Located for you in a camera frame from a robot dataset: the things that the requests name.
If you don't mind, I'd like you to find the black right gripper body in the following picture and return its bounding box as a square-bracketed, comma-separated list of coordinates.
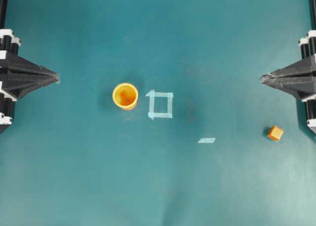
[298, 30, 316, 134]

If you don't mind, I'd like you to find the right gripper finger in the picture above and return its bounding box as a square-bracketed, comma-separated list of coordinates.
[261, 59, 316, 78]
[260, 76, 316, 100]

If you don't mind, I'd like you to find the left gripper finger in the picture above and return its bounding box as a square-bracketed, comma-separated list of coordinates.
[7, 53, 59, 78]
[7, 77, 60, 99]

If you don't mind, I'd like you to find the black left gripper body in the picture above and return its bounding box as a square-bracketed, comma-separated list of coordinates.
[0, 29, 21, 133]

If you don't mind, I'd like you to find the orange cube block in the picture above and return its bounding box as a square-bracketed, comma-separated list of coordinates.
[267, 126, 284, 141]

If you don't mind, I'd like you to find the orange plastic cup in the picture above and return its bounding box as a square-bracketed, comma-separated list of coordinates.
[112, 83, 139, 111]

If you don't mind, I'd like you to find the light blue tape strip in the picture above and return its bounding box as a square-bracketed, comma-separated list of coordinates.
[198, 138, 216, 144]

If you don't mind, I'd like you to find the light blue tape square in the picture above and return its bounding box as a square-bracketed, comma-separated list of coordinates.
[146, 90, 174, 120]

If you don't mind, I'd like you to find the black left frame post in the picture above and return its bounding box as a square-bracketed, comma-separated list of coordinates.
[0, 0, 8, 29]

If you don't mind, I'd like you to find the black frame post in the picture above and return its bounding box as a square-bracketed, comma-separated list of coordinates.
[309, 0, 316, 30]
[0, 0, 8, 29]

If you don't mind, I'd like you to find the black right frame post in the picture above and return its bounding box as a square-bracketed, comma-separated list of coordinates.
[309, 0, 316, 30]

